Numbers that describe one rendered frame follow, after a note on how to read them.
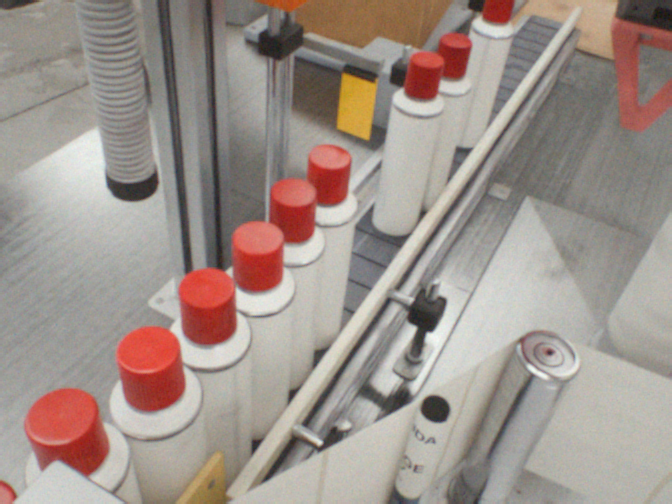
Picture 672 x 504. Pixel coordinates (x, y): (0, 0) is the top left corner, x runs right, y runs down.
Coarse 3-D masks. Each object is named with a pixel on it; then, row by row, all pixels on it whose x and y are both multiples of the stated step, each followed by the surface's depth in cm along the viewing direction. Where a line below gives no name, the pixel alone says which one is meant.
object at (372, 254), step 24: (528, 24) 119; (552, 24) 120; (528, 48) 112; (504, 72) 105; (528, 72) 105; (504, 96) 99; (528, 96) 100; (456, 168) 84; (360, 240) 72; (384, 240) 73; (360, 264) 70; (384, 264) 70; (360, 288) 67; (360, 336) 62; (312, 408) 56; (264, 480) 51
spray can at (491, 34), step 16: (496, 0) 75; (512, 0) 75; (496, 16) 76; (480, 32) 77; (496, 32) 76; (512, 32) 77; (480, 48) 78; (496, 48) 77; (480, 64) 79; (496, 64) 79; (480, 80) 80; (496, 80) 81; (480, 96) 82; (480, 112) 83; (464, 128) 85; (480, 128) 85; (464, 144) 87
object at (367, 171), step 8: (520, 0) 105; (528, 0) 108; (520, 8) 105; (512, 16) 102; (384, 144) 72; (376, 152) 71; (368, 160) 69; (376, 160) 70; (360, 168) 68; (368, 168) 68; (376, 168) 69; (360, 176) 67; (368, 176) 68; (352, 184) 66; (360, 184) 67; (352, 192) 65
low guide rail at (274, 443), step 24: (552, 48) 104; (504, 120) 87; (480, 144) 82; (456, 192) 76; (432, 216) 71; (408, 240) 68; (408, 264) 67; (384, 288) 62; (360, 312) 60; (336, 360) 56; (312, 384) 54; (288, 408) 52; (288, 432) 51; (264, 456) 49; (240, 480) 47
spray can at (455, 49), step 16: (448, 48) 64; (464, 48) 63; (448, 64) 65; (464, 64) 65; (448, 80) 66; (464, 80) 66; (448, 96) 66; (464, 96) 67; (448, 112) 67; (464, 112) 69; (448, 128) 69; (448, 144) 70; (432, 160) 71; (448, 160) 72; (432, 176) 73; (432, 192) 74
